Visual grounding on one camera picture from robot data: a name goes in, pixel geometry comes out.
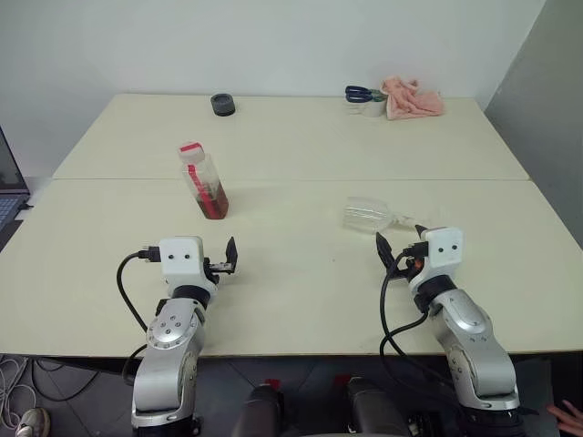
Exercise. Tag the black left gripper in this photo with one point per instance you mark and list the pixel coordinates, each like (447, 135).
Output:
(221, 268)

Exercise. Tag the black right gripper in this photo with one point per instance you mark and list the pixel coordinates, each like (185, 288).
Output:
(415, 269)

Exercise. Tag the clear wine glass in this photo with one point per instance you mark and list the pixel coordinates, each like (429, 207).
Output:
(364, 215)

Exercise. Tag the plastic bottle with red cap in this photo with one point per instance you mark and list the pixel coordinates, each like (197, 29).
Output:
(209, 191)

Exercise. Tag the white bottle cap red tape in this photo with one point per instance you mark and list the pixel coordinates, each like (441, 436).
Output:
(190, 152)

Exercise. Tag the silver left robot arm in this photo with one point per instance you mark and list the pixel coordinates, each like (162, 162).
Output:
(170, 332)

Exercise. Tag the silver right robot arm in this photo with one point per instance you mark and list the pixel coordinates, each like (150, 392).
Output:
(469, 318)

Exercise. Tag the bystander's bare hand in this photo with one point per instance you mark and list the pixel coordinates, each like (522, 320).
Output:
(573, 419)

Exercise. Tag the clear tape roll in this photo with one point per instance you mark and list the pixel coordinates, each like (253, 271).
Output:
(371, 109)

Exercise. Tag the pink cloth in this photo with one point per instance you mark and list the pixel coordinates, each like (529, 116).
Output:
(412, 102)

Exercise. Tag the dark rounded shape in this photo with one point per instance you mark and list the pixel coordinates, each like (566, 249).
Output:
(373, 405)
(259, 409)

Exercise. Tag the grey laptop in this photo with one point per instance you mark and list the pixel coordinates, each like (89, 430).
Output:
(9, 182)

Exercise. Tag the grey sneaker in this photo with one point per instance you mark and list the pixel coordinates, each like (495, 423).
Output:
(33, 422)

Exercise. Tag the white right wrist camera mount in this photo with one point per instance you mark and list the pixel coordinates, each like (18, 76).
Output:
(444, 248)

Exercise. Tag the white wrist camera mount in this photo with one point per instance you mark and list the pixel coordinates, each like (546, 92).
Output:
(444, 248)
(182, 264)

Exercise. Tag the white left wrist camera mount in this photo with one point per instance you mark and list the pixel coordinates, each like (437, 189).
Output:
(182, 264)

